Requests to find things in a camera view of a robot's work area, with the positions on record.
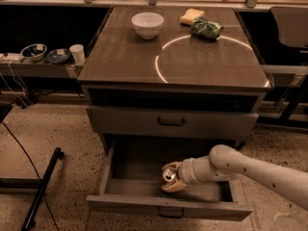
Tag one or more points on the dark blue bowl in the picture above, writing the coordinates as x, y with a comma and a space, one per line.
58, 56

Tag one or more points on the white paper cup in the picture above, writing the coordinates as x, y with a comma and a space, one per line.
77, 51

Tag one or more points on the orange soda can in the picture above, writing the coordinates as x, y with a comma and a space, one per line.
169, 176

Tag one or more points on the white and blue bowl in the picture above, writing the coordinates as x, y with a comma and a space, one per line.
34, 52

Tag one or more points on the green crumpled chip bag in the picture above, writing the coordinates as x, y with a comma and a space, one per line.
206, 29

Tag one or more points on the black stand leg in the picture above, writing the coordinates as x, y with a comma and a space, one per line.
10, 185

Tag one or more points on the closed upper drawer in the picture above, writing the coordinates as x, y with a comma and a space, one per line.
171, 123

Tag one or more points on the grey drawer cabinet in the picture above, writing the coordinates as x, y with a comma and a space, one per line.
175, 70

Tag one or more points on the white power strip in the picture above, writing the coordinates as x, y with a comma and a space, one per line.
11, 57

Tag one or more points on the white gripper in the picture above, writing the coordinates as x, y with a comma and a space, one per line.
186, 171

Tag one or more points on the open lower drawer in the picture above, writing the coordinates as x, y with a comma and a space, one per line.
132, 177

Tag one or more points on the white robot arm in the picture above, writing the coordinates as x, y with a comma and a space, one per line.
224, 162

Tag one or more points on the yellow sponge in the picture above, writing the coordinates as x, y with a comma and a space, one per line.
190, 15

